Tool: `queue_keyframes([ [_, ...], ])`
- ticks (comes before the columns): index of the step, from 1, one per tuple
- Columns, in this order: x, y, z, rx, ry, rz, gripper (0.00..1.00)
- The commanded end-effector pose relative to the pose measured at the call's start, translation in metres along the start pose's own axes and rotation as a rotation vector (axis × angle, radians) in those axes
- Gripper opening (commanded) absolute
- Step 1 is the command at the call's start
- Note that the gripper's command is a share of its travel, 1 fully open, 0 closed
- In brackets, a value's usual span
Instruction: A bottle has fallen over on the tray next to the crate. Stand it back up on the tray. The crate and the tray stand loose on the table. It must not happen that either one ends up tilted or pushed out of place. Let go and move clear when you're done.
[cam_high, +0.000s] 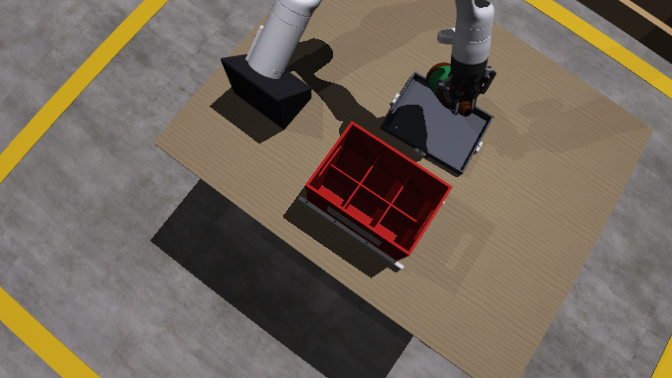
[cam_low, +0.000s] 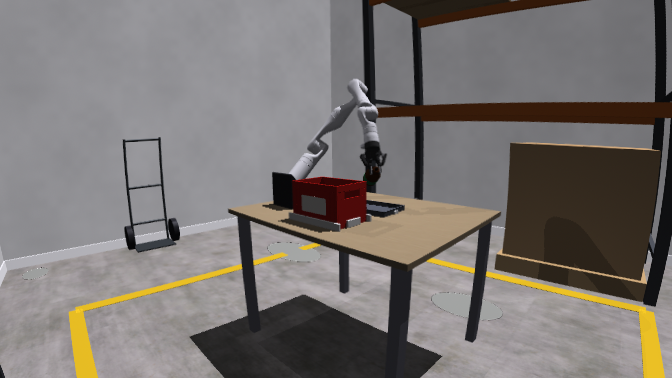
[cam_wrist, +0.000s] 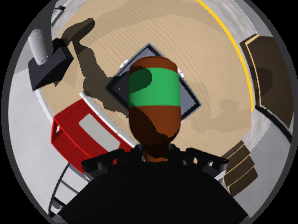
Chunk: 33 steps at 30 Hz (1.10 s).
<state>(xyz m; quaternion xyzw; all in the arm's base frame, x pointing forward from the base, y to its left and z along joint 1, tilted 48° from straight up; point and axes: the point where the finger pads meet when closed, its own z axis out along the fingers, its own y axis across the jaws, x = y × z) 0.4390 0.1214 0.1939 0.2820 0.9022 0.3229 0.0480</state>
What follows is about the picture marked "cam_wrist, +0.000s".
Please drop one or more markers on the brown bottle with green label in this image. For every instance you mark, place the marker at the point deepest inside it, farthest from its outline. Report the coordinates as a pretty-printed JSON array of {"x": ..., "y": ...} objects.
[{"x": 154, "y": 105}]

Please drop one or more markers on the red divided crate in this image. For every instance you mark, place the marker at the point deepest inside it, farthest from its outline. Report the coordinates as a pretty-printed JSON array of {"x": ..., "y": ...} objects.
[{"x": 84, "y": 128}]

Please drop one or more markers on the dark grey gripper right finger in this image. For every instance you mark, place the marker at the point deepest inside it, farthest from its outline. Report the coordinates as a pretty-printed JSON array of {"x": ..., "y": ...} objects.
[{"x": 213, "y": 165}]

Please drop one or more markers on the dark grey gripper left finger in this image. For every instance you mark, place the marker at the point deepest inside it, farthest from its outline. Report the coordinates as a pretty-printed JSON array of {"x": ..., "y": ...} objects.
[{"x": 102, "y": 164}]

